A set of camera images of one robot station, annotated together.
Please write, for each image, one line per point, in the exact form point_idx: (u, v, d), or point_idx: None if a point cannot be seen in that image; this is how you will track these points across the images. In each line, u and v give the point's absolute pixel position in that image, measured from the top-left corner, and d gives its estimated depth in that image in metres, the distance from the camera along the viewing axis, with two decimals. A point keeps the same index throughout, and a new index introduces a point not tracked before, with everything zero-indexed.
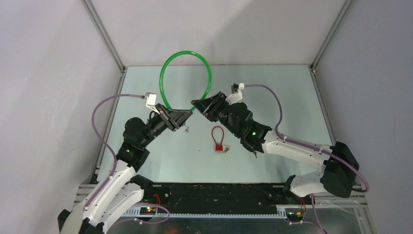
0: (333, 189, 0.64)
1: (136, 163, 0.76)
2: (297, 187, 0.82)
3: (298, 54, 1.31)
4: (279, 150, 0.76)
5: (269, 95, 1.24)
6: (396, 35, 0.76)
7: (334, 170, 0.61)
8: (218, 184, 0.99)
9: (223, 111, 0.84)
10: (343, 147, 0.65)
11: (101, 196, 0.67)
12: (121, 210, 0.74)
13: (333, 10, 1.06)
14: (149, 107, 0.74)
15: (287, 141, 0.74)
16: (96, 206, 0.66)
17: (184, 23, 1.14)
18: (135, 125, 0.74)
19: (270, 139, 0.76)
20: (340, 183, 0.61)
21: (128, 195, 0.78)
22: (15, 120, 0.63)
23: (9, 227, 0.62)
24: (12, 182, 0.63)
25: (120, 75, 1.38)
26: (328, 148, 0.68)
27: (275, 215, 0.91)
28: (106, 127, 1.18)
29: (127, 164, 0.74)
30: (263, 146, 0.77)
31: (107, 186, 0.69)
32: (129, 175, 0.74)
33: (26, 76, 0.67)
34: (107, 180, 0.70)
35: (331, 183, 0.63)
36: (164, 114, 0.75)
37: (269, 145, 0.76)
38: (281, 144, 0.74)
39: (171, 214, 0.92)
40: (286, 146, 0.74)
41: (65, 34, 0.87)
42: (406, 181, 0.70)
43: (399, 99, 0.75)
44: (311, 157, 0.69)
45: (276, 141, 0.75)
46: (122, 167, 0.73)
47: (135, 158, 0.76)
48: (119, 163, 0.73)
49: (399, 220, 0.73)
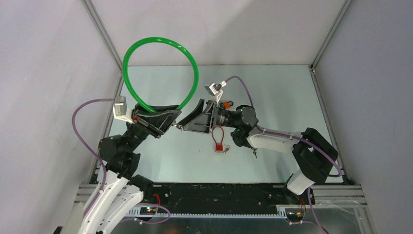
0: (307, 172, 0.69)
1: (127, 172, 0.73)
2: (292, 183, 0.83)
3: (297, 54, 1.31)
4: (262, 144, 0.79)
5: (270, 95, 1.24)
6: (396, 35, 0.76)
7: (300, 151, 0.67)
8: (218, 184, 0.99)
9: (222, 113, 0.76)
10: (313, 132, 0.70)
11: (93, 211, 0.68)
12: (119, 216, 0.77)
13: (332, 10, 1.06)
14: (119, 118, 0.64)
15: (267, 132, 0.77)
16: (88, 223, 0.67)
17: (184, 23, 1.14)
18: (108, 146, 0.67)
19: (253, 133, 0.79)
20: (313, 166, 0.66)
21: (125, 200, 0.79)
22: (15, 121, 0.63)
23: (9, 226, 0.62)
24: (12, 182, 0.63)
25: (120, 75, 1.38)
26: (298, 134, 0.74)
27: (275, 215, 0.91)
28: (106, 127, 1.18)
29: (117, 175, 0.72)
30: (248, 142, 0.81)
31: (98, 201, 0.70)
32: (121, 185, 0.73)
33: (26, 76, 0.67)
34: (97, 194, 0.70)
35: (304, 166, 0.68)
36: (141, 122, 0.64)
37: (252, 139, 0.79)
38: (262, 136, 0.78)
39: (171, 214, 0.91)
40: (265, 138, 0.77)
41: (65, 33, 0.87)
42: (405, 181, 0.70)
43: (398, 98, 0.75)
44: (284, 144, 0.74)
45: (258, 134, 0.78)
46: (112, 179, 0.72)
47: (126, 166, 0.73)
48: (109, 173, 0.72)
49: (398, 220, 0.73)
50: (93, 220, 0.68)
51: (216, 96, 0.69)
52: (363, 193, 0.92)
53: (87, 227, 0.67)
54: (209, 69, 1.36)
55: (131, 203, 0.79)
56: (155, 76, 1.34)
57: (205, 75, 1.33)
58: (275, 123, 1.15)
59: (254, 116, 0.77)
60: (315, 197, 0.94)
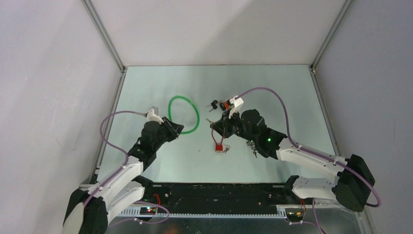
0: (344, 198, 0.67)
1: (144, 162, 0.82)
2: (301, 188, 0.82)
3: (297, 55, 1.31)
4: (293, 158, 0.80)
5: (270, 93, 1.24)
6: (395, 34, 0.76)
7: (347, 183, 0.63)
8: (218, 184, 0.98)
9: (234, 126, 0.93)
10: (360, 161, 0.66)
11: (115, 180, 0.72)
12: (122, 205, 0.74)
13: (333, 10, 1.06)
14: (155, 116, 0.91)
15: (301, 149, 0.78)
16: (109, 189, 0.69)
17: (185, 23, 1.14)
18: (151, 125, 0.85)
19: (285, 147, 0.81)
20: (353, 196, 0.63)
21: (130, 190, 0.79)
22: (15, 122, 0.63)
23: (10, 227, 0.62)
24: (12, 183, 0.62)
25: (120, 75, 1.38)
26: (343, 160, 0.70)
27: (275, 215, 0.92)
28: (106, 128, 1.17)
29: (138, 160, 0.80)
30: (277, 154, 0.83)
31: (119, 175, 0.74)
32: (138, 170, 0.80)
33: (26, 76, 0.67)
34: (120, 169, 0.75)
35: (342, 192, 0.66)
36: (168, 123, 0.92)
37: (283, 152, 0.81)
38: (296, 152, 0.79)
39: (171, 214, 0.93)
40: (299, 154, 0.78)
41: (65, 34, 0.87)
42: (405, 181, 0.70)
43: (398, 97, 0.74)
44: (325, 167, 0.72)
45: (292, 148, 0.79)
46: (133, 161, 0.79)
47: (145, 157, 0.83)
48: (130, 158, 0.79)
49: (399, 220, 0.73)
50: (113, 189, 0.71)
51: (231, 108, 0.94)
52: None
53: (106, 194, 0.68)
54: (209, 68, 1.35)
55: (134, 195, 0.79)
56: (156, 76, 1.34)
57: (205, 75, 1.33)
58: (276, 122, 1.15)
59: (259, 117, 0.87)
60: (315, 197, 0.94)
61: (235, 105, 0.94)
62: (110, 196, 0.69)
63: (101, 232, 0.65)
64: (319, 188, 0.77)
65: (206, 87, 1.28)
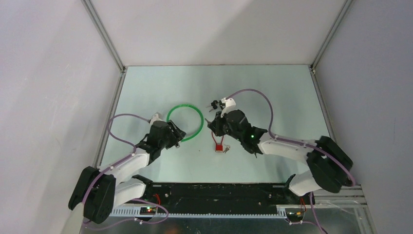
0: (320, 180, 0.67)
1: (151, 155, 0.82)
2: (295, 185, 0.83)
3: (297, 55, 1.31)
4: (273, 149, 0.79)
5: (263, 96, 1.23)
6: (395, 34, 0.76)
7: (316, 161, 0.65)
8: (218, 184, 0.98)
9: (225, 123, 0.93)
10: (328, 140, 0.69)
11: (124, 164, 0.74)
12: (124, 194, 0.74)
13: (333, 10, 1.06)
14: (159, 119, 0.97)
15: (278, 139, 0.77)
16: (119, 170, 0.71)
17: (185, 23, 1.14)
18: (160, 123, 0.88)
19: (264, 139, 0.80)
20: (325, 174, 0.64)
21: (133, 183, 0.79)
22: (14, 122, 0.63)
23: (10, 227, 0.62)
24: (12, 183, 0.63)
25: (120, 75, 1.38)
26: (312, 142, 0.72)
27: (275, 215, 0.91)
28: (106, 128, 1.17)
29: (145, 151, 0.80)
30: (260, 149, 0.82)
31: (127, 161, 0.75)
32: (144, 160, 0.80)
33: (26, 77, 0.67)
34: (129, 156, 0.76)
35: (316, 173, 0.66)
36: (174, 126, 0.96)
37: (263, 145, 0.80)
38: (273, 142, 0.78)
39: (170, 213, 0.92)
40: (276, 144, 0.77)
41: (65, 34, 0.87)
42: (405, 181, 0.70)
43: (398, 98, 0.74)
44: (298, 152, 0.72)
45: (269, 140, 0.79)
46: (140, 150, 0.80)
47: (152, 150, 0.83)
48: (138, 149, 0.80)
49: (398, 220, 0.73)
50: (122, 171, 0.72)
51: (224, 108, 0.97)
52: (363, 193, 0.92)
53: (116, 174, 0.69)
54: (209, 69, 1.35)
55: (136, 189, 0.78)
56: (156, 76, 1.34)
57: (205, 75, 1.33)
58: (276, 122, 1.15)
59: (242, 114, 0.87)
60: (315, 197, 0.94)
61: (226, 105, 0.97)
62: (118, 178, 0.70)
63: (105, 215, 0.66)
64: (305, 179, 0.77)
65: (206, 87, 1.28)
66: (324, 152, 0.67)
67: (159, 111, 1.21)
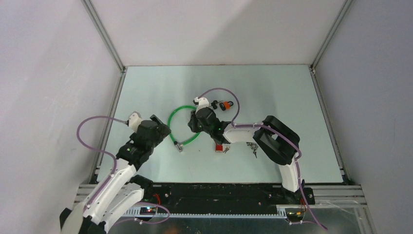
0: (272, 154, 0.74)
1: (136, 162, 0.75)
2: (283, 180, 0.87)
3: (297, 54, 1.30)
4: (234, 137, 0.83)
5: (262, 96, 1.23)
6: (395, 34, 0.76)
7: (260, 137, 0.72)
8: (218, 184, 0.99)
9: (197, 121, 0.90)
10: (272, 119, 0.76)
11: (104, 192, 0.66)
12: (121, 211, 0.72)
13: (333, 10, 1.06)
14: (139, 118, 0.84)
15: (235, 126, 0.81)
16: (99, 204, 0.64)
17: (185, 23, 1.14)
18: (147, 122, 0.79)
19: (226, 128, 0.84)
20: (272, 148, 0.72)
21: (128, 194, 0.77)
22: (15, 122, 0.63)
23: (9, 227, 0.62)
24: (11, 183, 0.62)
25: (119, 74, 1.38)
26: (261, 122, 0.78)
27: (274, 215, 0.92)
28: (106, 128, 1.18)
29: (127, 163, 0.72)
30: (225, 138, 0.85)
31: (108, 185, 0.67)
32: (130, 174, 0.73)
33: (26, 76, 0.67)
34: (108, 179, 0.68)
35: (267, 148, 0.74)
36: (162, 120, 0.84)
37: (226, 134, 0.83)
38: (234, 130, 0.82)
39: (171, 214, 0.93)
40: (235, 131, 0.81)
41: (65, 34, 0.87)
42: (405, 181, 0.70)
43: (398, 97, 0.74)
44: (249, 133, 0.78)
45: (230, 128, 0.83)
46: (123, 165, 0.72)
47: (136, 156, 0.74)
48: (120, 162, 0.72)
49: (399, 220, 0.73)
50: (103, 203, 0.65)
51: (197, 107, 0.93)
52: (363, 193, 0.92)
53: (96, 210, 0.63)
54: (209, 68, 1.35)
55: (133, 199, 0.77)
56: (155, 76, 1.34)
57: (205, 75, 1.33)
58: None
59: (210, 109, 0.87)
60: (315, 197, 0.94)
61: (201, 103, 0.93)
62: (101, 211, 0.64)
63: None
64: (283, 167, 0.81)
65: (206, 87, 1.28)
66: (271, 129, 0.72)
67: (159, 111, 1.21)
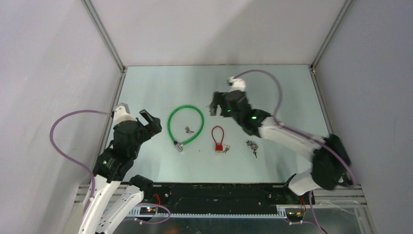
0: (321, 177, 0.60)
1: (117, 173, 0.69)
2: (294, 186, 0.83)
3: (297, 54, 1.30)
4: (274, 136, 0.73)
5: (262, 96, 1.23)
6: (395, 33, 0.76)
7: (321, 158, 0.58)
8: (218, 184, 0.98)
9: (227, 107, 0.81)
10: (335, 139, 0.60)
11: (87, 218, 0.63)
12: (120, 217, 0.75)
13: (333, 10, 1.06)
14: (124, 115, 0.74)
15: (283, 127, 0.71)
16: (84, 231, 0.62)
17: (184, 23, 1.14)
18: (126, 126, 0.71)
19: (268, 124, 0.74)
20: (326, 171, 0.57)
21: (126, 200, 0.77)
22: (15, 121, 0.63)
23: (9, 228, 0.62)
24: (11, 183, 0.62)
25: (120, 75, 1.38)
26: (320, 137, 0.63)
27: (275, 215, 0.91)
28: (106, 128, 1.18)
29: (106, 180, 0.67)
30: (260, 131, 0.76)
31: (90, 209, 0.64)
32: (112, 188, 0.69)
33: (26, 76, 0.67)
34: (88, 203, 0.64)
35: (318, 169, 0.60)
36: (147, 117, 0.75)
37: (266, 129, 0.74)
38: (279, 130, 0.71)
39: (171, 214, 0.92)
40: (279, 133, 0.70)
41: (65, 34, 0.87)
42: (405, 181, 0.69)
43: (398, 97, 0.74)
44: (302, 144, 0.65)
45: (273, 126, 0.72)
46: (102, 184, 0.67)
47: (115, 168, 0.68)
48: (98, 178, 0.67)
49: (399, 220, 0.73)
50: (88, 227, 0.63)
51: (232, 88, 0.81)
52: (363, 193, 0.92)
53: None
54: (209, 68, 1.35)
55: (131, 203, 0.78)
56: (155, 76, 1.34)
57: (205, 75, 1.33)
58: None
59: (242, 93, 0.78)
60: (315, 197, 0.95)
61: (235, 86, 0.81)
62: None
63: None
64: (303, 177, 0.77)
65: (206, 87, 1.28)
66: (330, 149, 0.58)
67: (159, 111, 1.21)
